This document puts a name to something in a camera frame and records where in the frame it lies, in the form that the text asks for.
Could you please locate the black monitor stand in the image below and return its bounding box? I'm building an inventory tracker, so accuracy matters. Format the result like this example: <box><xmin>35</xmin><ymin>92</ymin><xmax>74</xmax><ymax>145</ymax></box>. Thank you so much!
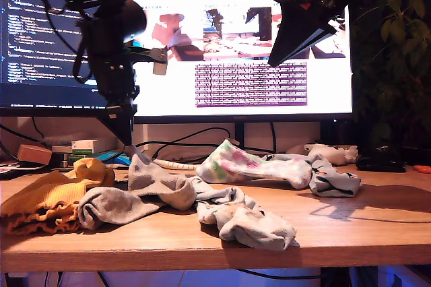
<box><xmin>234</xmin><ymin>123</ymin><xmax>246</xmax><ymax>147</ymax></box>

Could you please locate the green leafy houseplant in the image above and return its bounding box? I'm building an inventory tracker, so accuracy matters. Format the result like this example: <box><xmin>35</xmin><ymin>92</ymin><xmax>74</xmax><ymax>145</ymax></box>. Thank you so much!
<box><xmin>350</xmin><ymin>0</ymin><xmax>431</xmax><ymax>166</ymax></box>

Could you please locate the grey arm camera box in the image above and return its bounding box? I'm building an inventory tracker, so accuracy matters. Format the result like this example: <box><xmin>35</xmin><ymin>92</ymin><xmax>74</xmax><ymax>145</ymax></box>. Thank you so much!
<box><xmin>129</xmin><ymin>46</ymin><xmax>168</xmax><ymax>76</ymax></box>

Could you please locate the white and green box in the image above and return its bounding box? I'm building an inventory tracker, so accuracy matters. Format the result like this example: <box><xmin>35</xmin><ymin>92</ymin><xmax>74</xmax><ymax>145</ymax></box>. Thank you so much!
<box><xmin>71</xmin><ymin>139</ymin><xmax>98</xmax><ymax>156</ymax></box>

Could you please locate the pale toucan print sock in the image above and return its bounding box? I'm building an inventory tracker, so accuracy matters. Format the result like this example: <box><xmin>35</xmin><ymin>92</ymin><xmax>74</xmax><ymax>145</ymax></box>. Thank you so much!
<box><xmin>188</xmin><ymin>175</ymin><xmax>299</xmax><ymax>251</ymax></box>
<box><xmin>308</xmin><ymin>157</ymin><xmax>363</xmax><ymax>199</ymax></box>

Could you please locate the black flat object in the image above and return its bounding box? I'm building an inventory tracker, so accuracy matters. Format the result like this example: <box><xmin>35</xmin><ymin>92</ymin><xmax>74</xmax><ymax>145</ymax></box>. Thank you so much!
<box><xmin>356</xmin><ymin>153</ymin><xmax>407</xmax><ymax>173</ymax></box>

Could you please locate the dark code monitor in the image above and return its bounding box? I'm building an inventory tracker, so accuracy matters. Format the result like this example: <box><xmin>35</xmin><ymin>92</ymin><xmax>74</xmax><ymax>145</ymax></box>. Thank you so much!
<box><xmin>0</xmin><ymin>0</ymin><xmax>128</xmax><ymax>119</ymax></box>

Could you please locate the dark green box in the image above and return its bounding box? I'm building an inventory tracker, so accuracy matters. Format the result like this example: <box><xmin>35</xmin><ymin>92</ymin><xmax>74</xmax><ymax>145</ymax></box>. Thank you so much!
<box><xmin>52</xmin><ymin>152</ymin><xmax>89</xmax><ymax>169</ymax></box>

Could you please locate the yellow ribbed frilly sock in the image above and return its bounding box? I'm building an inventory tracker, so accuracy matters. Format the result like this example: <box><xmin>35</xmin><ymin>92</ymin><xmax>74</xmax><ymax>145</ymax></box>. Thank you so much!
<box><xmin>69</xmin><ymin>158</ymin><xmax>116</xmax><ymax>189</ymax></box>
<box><xmin>0</xmin><ymin>170</ymin><xmax>86</xmax><ymax>236</ymax></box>

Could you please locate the white braided cable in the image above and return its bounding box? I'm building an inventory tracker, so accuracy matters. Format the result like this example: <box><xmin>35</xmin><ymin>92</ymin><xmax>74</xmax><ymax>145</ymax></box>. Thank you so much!
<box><xmin>153</xmin><ymin>158</ymin><xmax>203</xmax><ymax>170</ymax></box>

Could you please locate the pastel tie-dye sock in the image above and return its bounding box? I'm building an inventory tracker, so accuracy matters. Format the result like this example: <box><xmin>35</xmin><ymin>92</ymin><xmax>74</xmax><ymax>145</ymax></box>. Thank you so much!
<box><xmin>195</xmin><ymin>139</ymin><xmax>312</xmax><ymax>189</ymax></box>

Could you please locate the grey frilly cuff sock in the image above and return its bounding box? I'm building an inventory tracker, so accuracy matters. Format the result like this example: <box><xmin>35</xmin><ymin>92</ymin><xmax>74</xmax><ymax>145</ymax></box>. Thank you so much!
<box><xmin>127</xmin><ymin>145</ymin><xmax>198</xmax><ymax>210</ymax></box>
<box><xmin>77</xmin><ymin>185</ymin><xmax>169</xmax><ymax>230</ymax></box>

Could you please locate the looped black desk cable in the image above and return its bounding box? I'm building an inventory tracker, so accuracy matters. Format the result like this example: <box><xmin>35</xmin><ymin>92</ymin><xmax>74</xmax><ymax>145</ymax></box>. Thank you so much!
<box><xmin>151</xmin><ymin>127</ymin><xmax>234</xmax><ymax>160</ymax></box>

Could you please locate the long black desk cable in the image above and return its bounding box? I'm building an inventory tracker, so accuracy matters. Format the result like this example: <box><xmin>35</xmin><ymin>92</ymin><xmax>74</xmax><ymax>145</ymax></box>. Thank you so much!
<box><xmin>134</xmin><ymin>141</ymin><xmax>272</xmax><ymax>166</ymax></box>

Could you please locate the black cable under table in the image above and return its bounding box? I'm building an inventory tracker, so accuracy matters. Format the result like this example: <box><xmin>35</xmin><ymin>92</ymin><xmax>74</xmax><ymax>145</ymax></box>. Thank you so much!
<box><xmin>235</xmin><ymin>268</ymin><xmax>323</xmax><ymax>281</ymax></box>

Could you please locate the white screen monitor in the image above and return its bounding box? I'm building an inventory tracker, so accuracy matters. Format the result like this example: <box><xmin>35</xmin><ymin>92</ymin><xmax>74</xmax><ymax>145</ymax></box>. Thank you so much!
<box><xmin>129</xmin><ymin>0</ymin><xmax>354</xmax><ymax>125</ymax></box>

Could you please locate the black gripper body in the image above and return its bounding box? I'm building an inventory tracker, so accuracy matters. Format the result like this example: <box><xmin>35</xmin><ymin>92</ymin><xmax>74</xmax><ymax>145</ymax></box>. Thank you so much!
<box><xmin>92</xmin><ymin>61</ymin><xmax>139</xmax><ymax>115</ymax></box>

